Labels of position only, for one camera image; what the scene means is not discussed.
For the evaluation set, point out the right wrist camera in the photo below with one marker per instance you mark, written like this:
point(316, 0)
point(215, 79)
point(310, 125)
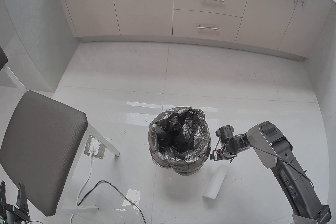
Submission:
point(213, 156)

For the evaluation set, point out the beige cabinet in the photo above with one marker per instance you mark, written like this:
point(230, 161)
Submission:
point(147, 2)

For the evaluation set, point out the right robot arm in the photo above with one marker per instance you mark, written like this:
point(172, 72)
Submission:
point(267, 144)

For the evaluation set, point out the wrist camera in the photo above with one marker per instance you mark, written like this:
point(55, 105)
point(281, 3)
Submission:
point(10, 212)
point(213, 156)

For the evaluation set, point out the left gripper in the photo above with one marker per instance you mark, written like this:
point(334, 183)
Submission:
point(22, 219)

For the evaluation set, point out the grey seat white chair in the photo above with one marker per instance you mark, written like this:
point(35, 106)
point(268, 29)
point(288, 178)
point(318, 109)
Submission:
point(42, 149)

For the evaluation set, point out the white foam roll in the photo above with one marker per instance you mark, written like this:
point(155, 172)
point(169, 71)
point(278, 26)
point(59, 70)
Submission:
point(215, 182)

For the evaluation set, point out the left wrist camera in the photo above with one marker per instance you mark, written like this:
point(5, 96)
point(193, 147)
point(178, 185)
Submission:
point(10, 212)

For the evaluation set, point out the black plastic bag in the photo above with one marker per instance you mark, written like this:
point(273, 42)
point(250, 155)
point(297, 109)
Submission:
point(194, 136)

